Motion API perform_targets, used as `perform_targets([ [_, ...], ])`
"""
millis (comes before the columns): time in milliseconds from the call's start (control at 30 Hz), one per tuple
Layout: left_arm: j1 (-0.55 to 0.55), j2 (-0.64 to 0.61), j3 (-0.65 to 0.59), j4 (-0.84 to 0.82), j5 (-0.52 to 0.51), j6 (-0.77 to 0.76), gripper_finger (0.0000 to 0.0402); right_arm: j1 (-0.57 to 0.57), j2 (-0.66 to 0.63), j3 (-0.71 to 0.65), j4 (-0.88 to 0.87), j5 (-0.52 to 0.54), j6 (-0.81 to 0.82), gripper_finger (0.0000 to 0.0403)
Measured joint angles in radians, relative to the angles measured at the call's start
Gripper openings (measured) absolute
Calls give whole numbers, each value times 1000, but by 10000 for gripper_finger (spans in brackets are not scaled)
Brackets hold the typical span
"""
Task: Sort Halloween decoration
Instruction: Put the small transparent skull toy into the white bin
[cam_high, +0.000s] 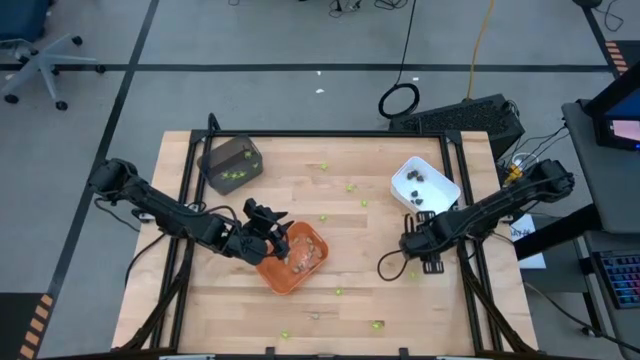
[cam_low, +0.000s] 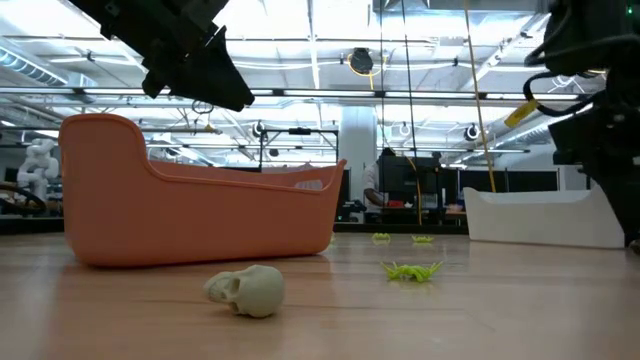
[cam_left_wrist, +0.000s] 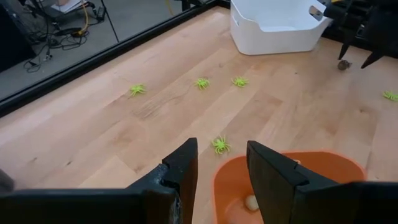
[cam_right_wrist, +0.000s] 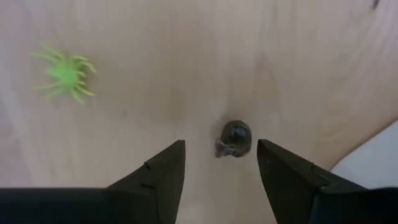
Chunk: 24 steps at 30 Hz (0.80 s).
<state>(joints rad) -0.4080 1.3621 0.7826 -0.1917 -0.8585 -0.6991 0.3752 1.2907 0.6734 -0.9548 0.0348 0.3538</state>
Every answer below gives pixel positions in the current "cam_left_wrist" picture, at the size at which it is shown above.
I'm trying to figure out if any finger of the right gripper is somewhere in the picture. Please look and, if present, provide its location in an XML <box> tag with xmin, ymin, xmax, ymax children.
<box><xmin>337</xmin><ymin>30</ymin><xmax>356</xmax><ymax>61</ymax></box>
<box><xmin>359</xmin><ymin>49</ymin><xmax>387</xmax><ymax>70</ymax></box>

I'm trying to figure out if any orange plastic bin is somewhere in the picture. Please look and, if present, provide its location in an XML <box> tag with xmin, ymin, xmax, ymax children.
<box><xmin>212</xmin><ymin>151</ymin><xmax>368</xmax><ymax>224</ymax></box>

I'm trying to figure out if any black floor cable bundle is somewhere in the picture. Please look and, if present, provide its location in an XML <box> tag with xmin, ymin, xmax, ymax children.
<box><xmin>23</xmin><ymin>27</ymin><xmax>91</xmax><ymax>74</ymax></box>

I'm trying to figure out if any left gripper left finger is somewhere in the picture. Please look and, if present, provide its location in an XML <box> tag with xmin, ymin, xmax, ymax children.
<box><xmin>0</xmin><ymin>138</ymin><xmax>199</xmax><ymax>224</ymax></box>

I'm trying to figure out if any white paper stack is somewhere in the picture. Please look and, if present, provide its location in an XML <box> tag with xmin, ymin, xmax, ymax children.
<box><xmin>51</xmin><ymin>0</ymin><xmax>91</xmax><ymax>13</ymax></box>

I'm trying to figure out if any dark brown plastic skull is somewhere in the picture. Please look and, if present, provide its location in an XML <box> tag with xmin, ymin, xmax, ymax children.
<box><xmin>337</xmin><ymin>59</ymin><xmax>353</xmax><ymax>71</ymax></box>

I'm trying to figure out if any black hanging cable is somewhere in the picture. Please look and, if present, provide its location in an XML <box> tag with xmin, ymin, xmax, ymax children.
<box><xmin>99</xmin><ymin>0</ymin><xmax>120</xmax><ymax>44</ymax></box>

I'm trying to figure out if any beige plastic skull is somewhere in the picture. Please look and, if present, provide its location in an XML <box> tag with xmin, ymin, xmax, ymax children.
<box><xmin>244</xmin><ymin>194</ymin><xmax>259</xmax><ymax>212</ymax></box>

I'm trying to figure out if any neon green plastic spider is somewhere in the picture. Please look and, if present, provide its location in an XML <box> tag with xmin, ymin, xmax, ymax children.
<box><xmin>231</xmin><ymin>76</ymin><xmax>249</xmax><ymax>88</ymax></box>
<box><xmin>129</xmin><ymin>83</ymin><xmax>147</xmax><ymax>98</ymax></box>
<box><xmin>382</xmin><ymin>90</ymin><xmax>398</xmax><ymax>102</ymax></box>
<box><xmin>211</xmin><ymin>135</ymin><xmax>232</xmax><ymax>156</ymax></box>
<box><xmin>194</xmin><ymin>77</ymin><xmax>211</xmax><ymax>90</ymax></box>

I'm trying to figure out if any white plastic bin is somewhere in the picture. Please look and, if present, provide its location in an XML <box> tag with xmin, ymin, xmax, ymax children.
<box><xmin>229</xmin><ymin>0</ymin><xmax>333</xmax><ymax>56</ymax></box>

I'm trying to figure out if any black floor cabinet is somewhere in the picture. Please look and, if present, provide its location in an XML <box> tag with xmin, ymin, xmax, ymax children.
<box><xmin>0</xmin><ymin>0</ymin><xmax>35</xmax><ymax>73</ymax></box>

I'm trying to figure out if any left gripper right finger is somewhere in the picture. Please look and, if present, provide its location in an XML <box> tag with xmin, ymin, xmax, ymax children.
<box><xmin>246</xmin><ymin>140</ymin><xmax>398</xmax><ymax>224</ymax></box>

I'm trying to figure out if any black aluminium table frame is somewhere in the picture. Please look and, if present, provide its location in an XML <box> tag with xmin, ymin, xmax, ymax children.
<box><xmin>0</xmin><ymin>0</ymin><xmax>233</xmax><ymax>118</ymax></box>

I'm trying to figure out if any yellow floor cable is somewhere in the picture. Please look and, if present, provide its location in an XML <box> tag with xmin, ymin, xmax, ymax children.
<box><xmin>73</xmin><ymin>0</ymin><xmax>91</xmax><ymax>37</ymax></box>

